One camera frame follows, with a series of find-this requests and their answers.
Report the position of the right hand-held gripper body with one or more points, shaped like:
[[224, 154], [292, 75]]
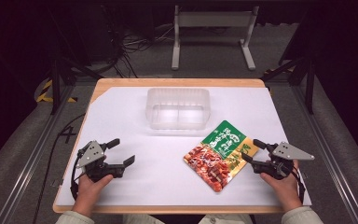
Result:
[[287, 153]]

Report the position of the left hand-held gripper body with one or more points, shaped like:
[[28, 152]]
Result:
[[90, 155]]

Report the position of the green and red snack packet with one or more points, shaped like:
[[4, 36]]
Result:
[[219, 155]]

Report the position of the person's right hand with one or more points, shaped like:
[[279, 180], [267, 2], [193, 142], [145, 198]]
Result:
[[286, 189]]

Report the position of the person's left hand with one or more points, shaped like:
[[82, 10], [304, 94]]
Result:
[[88, 193]]

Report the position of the white table mat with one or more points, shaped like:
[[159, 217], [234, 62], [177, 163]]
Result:
[[155, 174]]

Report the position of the person's light clothing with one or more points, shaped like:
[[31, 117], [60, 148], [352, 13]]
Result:
[[223, 219]]

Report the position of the clear plastic container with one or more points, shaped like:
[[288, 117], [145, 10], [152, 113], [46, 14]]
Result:
[[177, 109]]

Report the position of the black metal stand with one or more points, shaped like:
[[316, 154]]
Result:
[[309, 84], [56, 81]]

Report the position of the yellow and black hazard tape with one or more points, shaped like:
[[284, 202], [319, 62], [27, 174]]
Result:
[[45, 91]]

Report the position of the white metal stand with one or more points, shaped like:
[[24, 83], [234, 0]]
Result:
[[214, 19]]

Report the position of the aluminium floor rail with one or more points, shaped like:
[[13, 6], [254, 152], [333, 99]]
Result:
[[28, 161], [329, 161]]

